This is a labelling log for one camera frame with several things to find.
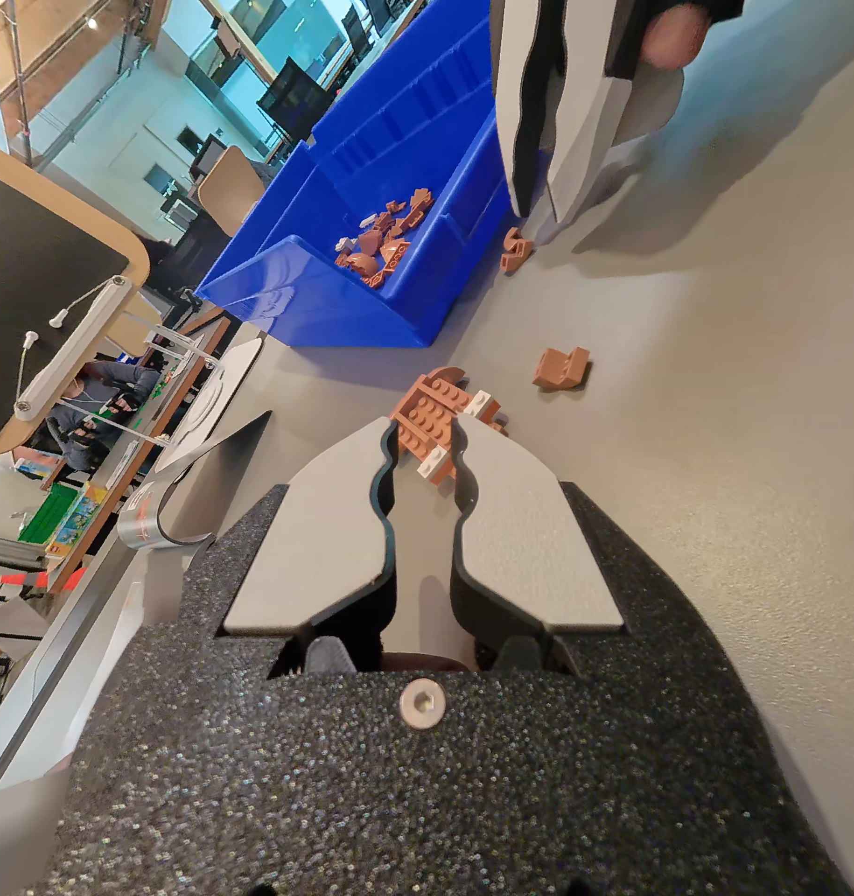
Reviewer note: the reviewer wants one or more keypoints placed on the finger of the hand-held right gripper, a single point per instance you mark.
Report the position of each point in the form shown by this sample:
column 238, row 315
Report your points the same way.
column 588, row 140
column 512, row 98

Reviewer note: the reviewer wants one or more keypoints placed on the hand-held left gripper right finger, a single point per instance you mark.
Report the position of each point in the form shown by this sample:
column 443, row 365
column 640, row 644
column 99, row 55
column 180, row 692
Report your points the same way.
column 532, row 546

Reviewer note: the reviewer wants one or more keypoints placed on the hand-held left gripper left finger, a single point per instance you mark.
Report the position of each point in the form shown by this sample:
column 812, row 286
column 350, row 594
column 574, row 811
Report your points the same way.
column 315, row 532

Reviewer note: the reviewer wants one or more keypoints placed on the brown lego assembly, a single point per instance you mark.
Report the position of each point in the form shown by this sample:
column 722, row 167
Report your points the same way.
column 434, row 420

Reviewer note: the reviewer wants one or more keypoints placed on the brown lego face piece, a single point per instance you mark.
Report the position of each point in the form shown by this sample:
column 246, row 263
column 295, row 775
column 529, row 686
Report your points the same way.
column 560, row 367

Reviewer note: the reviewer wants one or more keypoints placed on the pile of brown lego pieces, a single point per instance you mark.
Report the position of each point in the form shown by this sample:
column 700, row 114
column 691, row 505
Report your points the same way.
column 385, row 241

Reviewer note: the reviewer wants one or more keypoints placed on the blue plastic bin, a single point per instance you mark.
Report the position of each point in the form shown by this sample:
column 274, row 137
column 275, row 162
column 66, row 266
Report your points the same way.
column 315, row 308

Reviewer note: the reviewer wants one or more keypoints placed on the lego instruction booklet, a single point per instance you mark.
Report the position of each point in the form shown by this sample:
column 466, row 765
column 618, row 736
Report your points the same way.
column 224, row 448

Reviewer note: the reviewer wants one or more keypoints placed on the brown lego arch piece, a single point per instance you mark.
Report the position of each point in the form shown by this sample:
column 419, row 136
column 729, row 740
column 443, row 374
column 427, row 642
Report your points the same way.
column 516, row 252

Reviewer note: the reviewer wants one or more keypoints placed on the colourful lego box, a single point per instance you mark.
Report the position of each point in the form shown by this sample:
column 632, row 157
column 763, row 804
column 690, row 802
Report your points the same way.
column 80, row 518

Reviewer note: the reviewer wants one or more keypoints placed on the green lego baseplate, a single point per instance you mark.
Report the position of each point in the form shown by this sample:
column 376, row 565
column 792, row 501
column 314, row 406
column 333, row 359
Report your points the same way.
column 45, row 514

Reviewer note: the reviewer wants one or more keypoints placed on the person's right hand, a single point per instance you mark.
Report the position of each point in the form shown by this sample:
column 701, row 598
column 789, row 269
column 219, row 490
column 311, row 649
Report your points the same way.
column 672, row 38

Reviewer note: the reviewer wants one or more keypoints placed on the grey desk wooden edge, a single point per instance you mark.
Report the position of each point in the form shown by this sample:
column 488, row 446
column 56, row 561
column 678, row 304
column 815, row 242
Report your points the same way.
column 119, row 483

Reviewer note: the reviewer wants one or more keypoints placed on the black office chair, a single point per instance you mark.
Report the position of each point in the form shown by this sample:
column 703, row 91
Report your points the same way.
column 294, row 94

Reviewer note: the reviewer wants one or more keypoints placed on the wooden chair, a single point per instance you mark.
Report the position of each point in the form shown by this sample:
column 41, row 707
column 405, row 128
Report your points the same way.
column 231, row 185

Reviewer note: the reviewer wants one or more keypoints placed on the white lamp stand base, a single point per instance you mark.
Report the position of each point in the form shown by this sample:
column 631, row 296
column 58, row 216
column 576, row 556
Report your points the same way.
column 70, row 350

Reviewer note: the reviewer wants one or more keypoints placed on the wood framed black panel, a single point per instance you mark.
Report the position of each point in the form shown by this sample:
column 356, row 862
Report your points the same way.
column 42, row 294

